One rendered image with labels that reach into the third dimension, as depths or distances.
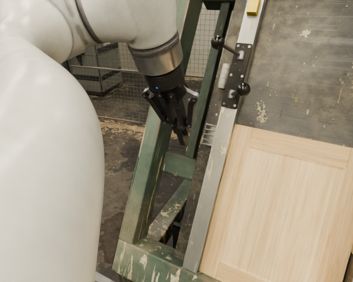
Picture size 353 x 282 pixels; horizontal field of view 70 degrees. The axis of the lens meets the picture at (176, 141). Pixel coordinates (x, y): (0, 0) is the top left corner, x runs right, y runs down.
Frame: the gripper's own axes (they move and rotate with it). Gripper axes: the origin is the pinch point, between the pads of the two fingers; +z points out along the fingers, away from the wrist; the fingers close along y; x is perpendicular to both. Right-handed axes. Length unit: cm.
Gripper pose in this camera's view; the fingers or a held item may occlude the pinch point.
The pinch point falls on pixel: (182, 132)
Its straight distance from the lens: 62.8
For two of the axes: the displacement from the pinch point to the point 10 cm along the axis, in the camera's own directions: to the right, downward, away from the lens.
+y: -9.1, -1.5, 3.8
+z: 2.2, 6.2, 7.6
